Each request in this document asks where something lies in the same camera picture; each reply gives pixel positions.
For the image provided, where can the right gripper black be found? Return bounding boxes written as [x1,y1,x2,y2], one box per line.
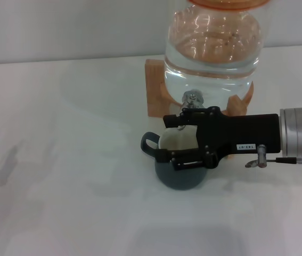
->
[154,106,284,172]

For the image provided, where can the black ceramic cup white inside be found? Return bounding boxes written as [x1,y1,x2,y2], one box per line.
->
[140,126,209,191]

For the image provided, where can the chrome faucet with lever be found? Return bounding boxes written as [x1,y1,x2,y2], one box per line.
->
[177,90,205,131]

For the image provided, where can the wooden dispenser stand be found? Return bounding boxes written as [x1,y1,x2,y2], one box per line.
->
[144,58,255,161]

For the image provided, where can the clear glass water dispenser jar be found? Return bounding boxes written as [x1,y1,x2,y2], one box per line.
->
[163,4,263,113]

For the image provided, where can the orange dispenser lid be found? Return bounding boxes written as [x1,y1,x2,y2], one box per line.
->
[187,0,270,11]

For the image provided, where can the right arm metal cable clamp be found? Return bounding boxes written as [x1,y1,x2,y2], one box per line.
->
[245,145,268,169]

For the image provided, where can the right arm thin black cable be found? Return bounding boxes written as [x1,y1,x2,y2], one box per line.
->
[266,156,302,164]

